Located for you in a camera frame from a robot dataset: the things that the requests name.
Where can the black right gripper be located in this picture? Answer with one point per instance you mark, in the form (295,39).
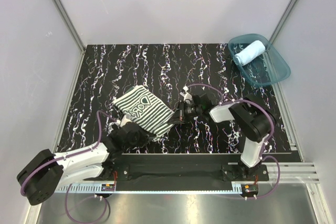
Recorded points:
(180,116)

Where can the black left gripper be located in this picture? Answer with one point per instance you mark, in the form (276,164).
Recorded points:
(145,136)

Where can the green white striped towel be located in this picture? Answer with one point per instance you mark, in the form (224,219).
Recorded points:
(146,110)

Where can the light blue towel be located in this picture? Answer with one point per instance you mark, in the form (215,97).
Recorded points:
(249,53)

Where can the teal transparent plastic bin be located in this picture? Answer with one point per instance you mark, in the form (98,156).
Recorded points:
(265,70)

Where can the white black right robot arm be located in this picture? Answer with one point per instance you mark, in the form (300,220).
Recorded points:
(254,119)

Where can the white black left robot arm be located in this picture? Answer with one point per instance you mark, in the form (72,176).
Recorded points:
(36,193)

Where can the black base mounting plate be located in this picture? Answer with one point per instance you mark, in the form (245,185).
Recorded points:
(179,159)

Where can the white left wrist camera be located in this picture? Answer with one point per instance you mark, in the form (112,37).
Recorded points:
(123,122)

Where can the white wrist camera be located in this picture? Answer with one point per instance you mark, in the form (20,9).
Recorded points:
(123,122)
(187,97)

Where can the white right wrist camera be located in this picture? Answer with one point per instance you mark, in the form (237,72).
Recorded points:
(187,97)

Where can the white slotted cable duct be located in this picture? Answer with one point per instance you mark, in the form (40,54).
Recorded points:
(124,188)

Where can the aluminium front rail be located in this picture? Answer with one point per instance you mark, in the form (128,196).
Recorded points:
(289,173)

